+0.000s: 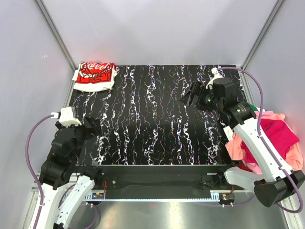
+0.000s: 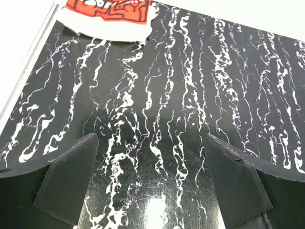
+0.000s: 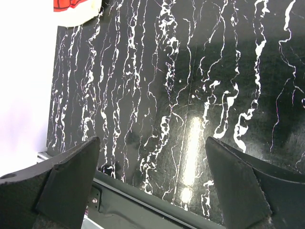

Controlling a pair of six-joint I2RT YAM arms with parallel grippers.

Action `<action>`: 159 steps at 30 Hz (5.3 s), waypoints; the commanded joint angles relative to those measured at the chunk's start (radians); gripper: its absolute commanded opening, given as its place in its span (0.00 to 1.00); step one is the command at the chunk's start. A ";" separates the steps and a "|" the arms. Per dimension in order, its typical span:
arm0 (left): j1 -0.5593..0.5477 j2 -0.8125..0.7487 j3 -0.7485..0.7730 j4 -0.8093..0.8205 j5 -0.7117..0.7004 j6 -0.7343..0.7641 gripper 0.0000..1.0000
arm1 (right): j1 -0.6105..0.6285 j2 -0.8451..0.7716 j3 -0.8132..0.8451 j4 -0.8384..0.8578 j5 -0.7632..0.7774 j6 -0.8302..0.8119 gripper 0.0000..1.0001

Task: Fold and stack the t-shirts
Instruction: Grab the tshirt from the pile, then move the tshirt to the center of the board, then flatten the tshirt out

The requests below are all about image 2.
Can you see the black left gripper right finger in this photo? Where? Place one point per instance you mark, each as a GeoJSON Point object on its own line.
{"type": "Point", "coordinates": [253, 193]}

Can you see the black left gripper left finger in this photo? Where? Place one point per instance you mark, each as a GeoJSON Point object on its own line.
{"type": "Point", "coordinates": [47, 192]}

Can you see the folded white red graphic t-shirt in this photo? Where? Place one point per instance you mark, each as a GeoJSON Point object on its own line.
{"type": "Point", "coordinates": [110, 20]}

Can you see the aluminium frame rail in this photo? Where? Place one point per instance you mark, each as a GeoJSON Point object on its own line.
{"type": "Point", "coordinates": [24, 28]}

